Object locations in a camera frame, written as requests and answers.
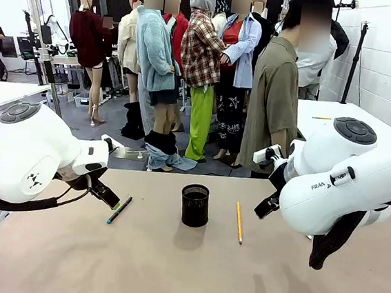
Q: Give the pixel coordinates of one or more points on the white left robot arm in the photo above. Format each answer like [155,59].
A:
[26,144]

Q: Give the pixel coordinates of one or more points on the yellow pencil with red eraser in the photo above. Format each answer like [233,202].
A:
[239,223]

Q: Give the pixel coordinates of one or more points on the mannequin in blue shirt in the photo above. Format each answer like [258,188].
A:
[244,54]

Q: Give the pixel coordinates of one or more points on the mannequin in black coat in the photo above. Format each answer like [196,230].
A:
[263,32]

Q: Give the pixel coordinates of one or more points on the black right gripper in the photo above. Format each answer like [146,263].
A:
[277,178]

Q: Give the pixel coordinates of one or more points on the person in olive shirt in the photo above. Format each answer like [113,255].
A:
[273,91]

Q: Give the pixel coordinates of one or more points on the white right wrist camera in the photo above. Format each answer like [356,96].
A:
[264,154]

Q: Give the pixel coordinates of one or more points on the mannequin in red jacket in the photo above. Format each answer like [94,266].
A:
[180,27]

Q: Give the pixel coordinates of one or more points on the mannequin in plaid shirt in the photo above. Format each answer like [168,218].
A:
[201,50]

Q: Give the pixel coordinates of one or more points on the mannequin with patterned hood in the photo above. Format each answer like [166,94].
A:
[221,3]

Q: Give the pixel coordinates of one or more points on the orange pencil on white table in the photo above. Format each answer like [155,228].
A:
[322,118]

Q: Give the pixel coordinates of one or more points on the metal mannequin base plate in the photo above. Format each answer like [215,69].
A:
[129,154]

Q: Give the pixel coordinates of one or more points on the mannequin in light-blue fleece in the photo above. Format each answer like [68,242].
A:
[152,52]

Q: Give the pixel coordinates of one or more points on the grey metal pole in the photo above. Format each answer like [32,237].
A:
[51,77]

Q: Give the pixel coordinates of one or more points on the mannequin in black jacket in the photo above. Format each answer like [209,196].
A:
[339,37]

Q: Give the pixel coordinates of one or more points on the mannequin in cream jacket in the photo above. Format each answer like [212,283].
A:
[126,43]

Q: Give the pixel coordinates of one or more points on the person's right forearm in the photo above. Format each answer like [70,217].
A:
[279,142]

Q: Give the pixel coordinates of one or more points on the black mesh pen holder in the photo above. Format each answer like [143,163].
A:
[194,207]

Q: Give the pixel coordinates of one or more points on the black tripod stand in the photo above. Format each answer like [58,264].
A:
[354,65]

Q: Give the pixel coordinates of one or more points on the mannequin in white shirt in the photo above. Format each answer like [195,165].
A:
[314,68]

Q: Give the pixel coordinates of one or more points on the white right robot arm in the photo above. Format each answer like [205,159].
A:
[333,187]

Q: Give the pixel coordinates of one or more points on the mannequin in maroon sweater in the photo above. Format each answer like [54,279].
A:
[88,39]

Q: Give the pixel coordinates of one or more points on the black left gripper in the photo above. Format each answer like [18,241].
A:
[74,179]

